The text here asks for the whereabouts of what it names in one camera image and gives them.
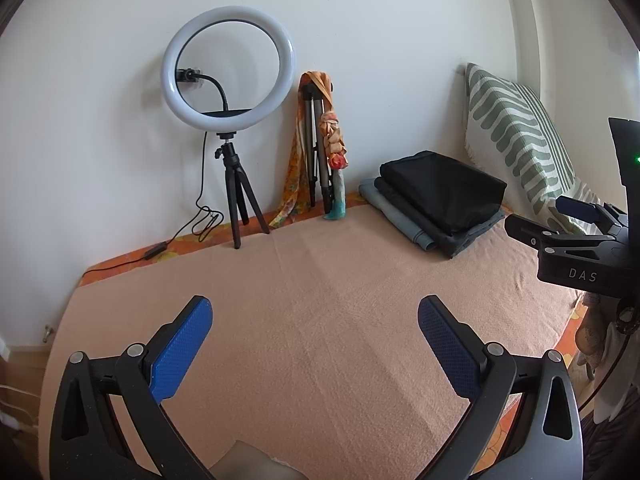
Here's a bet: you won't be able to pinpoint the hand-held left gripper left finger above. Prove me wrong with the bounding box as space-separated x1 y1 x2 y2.
47 295 215 480

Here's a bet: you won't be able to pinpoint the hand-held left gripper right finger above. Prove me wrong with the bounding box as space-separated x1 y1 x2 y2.
417 294 586 480

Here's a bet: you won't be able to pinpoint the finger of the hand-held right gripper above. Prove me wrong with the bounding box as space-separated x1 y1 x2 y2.
555 195 626 233
504 214 603 252

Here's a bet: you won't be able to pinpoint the black pants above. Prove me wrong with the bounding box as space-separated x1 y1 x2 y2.
379 151 508 235

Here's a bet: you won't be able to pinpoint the dark grey folded pants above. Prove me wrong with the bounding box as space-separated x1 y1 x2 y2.
375 177 506 261

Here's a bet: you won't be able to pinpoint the blue grey folded pants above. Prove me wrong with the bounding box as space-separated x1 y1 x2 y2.
359 180 438 252

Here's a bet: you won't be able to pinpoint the green striped pillow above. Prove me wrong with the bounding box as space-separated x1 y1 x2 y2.
462 62 601 236

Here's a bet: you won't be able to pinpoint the beige blanket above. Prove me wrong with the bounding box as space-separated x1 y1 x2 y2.
37 202 583 480

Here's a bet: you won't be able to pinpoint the grey cloth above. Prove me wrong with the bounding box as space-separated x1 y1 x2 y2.
207 439 308 480

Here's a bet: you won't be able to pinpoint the black tripod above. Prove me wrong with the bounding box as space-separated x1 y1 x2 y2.
215 130 271 250

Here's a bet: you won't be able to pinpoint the grey tripod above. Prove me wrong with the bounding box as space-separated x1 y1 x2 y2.
299 85 335 213

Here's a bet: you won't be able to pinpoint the folded tripod with orange scarf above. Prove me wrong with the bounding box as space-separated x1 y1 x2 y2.
270 71 351 228

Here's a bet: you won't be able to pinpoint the black gooseneck phone holder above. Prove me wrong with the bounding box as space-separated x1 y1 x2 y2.
175 67 253 121

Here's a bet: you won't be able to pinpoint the black cable with inline controller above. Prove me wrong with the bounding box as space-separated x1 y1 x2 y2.
80 130 224 276

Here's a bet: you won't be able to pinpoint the white ring light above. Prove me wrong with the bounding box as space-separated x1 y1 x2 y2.
161 6 295 128

